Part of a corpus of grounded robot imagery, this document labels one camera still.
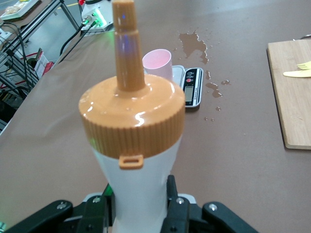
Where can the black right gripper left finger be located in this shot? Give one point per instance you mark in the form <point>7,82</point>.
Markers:
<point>92,216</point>

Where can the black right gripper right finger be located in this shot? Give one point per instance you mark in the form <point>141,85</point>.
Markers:
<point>177,216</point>

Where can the pink paper cup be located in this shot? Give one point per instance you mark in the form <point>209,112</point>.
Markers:
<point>156,59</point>

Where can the brown sauce spill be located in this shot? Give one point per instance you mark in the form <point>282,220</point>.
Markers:
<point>194,44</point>

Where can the silver digital kitchen scale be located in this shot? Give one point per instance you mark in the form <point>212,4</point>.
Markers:
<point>192,92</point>

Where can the red and white box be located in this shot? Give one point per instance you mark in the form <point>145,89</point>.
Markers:
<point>47,66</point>

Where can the wooden cutting board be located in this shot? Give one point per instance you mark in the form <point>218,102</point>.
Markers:
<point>291,109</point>

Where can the yellow plastic knife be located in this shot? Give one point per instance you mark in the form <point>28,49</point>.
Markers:
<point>298,74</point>

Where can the yellow plastic fork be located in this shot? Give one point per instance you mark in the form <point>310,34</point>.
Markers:
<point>305,65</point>

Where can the tray with food items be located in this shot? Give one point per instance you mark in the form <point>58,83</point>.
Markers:
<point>14,11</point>

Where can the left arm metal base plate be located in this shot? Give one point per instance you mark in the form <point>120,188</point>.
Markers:
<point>104,27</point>

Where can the aluminium frame rail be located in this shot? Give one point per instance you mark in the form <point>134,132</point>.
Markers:
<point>69,15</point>

